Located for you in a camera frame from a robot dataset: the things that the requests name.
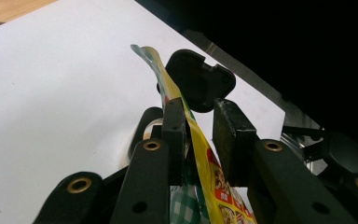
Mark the yellow green spouted pouch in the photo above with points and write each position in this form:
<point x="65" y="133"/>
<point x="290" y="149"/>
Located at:
<point x="203" y="155"/>

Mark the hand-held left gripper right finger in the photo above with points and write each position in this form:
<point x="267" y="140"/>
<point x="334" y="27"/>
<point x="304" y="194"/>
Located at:
<point x="276" y="186"/>

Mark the metal floor rail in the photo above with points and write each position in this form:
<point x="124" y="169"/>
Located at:
<point x="245" y="74"/>

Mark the white paper sheet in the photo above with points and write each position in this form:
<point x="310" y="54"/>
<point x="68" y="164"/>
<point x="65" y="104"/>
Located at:
<point x="59" y="93"/>

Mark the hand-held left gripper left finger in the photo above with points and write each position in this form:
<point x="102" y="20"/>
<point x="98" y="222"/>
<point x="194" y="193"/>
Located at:
<point x="149" y="186"/>

